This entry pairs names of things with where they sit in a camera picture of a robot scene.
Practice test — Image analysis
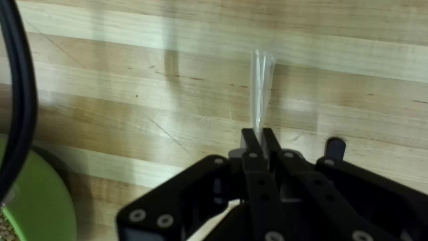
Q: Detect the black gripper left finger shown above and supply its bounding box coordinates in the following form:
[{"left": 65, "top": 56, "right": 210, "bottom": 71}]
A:
[{"left": 116, "top": 127, "right": 279, "bottom": 241}]

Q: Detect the clear plastic straw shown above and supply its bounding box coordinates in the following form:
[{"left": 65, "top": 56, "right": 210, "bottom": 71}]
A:
[{"left": 248, "top": 47, "right": 277, "bottom": 155}]

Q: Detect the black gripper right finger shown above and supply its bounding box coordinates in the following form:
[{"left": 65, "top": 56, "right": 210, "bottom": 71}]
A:
[{"left": 261, "top": 127, "right": 428, "bottom": 241}]

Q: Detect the lime green bowl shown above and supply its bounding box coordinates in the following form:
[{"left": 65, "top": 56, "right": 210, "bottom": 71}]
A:
[{"left": 0, "top": 133, "right": 77, "bottom": 241}]

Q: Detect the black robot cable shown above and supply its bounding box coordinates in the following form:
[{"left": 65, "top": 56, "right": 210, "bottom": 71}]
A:
[{"left": 0, "top": 0, "right": 38, "bottom": 206}]

